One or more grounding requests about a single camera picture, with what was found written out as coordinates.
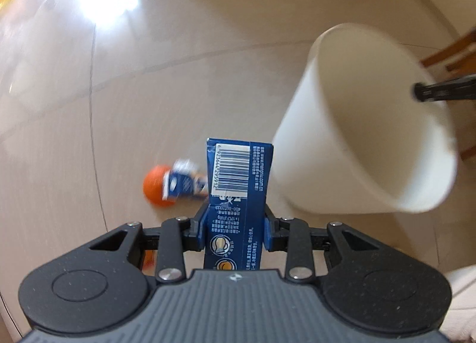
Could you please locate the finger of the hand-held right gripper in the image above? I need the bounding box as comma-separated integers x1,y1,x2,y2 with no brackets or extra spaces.
414,74,476,102

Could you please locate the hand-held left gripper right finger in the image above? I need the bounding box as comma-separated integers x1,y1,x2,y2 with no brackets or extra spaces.
263,205,367,284

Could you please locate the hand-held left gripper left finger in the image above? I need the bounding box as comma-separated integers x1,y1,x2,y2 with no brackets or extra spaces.
87,202,209,284

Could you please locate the blue drink carton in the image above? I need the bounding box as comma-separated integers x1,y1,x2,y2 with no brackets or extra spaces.
203,138,276,271
162,159,209,201

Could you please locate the white plastic waste bin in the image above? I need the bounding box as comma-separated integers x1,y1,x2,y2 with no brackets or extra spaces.
271,23,459,215

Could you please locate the person's right leg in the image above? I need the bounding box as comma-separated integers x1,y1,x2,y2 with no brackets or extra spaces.
439,266,476,343

